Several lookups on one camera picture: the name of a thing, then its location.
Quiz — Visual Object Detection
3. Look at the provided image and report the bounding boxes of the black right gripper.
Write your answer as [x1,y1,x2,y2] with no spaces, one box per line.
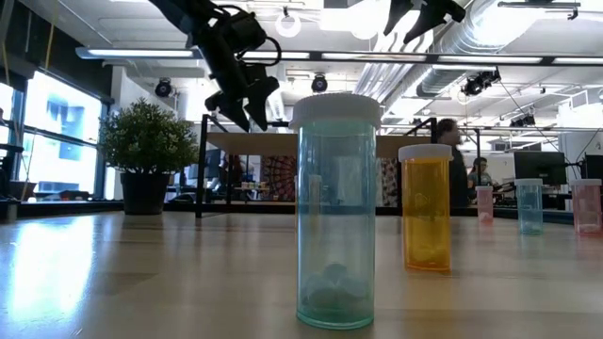
[383,0,467,45]

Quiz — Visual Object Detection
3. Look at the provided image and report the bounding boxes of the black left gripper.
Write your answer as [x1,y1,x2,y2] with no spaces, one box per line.
[202,25,281,133]

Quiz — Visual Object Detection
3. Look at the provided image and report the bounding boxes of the teal pill bottle white cap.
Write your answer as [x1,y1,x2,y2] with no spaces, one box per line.
[289,92,382,331]
[513,177,545,235]

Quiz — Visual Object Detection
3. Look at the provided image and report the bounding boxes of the orange pill bottle white cap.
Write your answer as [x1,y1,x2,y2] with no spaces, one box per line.
[398,143,454,273]

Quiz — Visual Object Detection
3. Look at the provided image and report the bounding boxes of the salmon pill bottle white cap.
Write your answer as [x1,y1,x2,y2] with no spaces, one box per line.
[474,185,495,225]
[569,178,603,235]

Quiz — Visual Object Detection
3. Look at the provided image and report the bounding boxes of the wooden shelf black legs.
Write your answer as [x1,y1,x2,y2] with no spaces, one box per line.
[195,112,482,218]

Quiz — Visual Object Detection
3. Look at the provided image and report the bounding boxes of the colourful patterned cloth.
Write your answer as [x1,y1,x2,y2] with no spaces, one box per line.
[261,155,298,202]

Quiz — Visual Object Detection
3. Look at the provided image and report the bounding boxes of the green potted plant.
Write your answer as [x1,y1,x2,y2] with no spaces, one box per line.
[97,97,200,217]

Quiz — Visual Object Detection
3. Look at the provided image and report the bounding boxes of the overhead LED light bar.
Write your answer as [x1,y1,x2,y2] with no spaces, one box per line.
[74,45,603,67]

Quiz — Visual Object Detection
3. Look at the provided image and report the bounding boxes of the person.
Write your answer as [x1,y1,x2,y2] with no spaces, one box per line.
[467,156,496,189]
[435,117,470,208]

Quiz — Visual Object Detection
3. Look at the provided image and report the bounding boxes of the black computer monitor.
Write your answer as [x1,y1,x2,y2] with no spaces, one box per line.
[583,153,603,180]
[513,150,568,186]

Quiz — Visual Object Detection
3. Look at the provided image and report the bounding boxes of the silver ventilation duct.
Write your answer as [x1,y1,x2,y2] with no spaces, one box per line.
[352,0,510,109]

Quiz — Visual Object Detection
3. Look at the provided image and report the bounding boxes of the white ring lamp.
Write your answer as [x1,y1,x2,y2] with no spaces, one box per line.
[275,11,302,39]

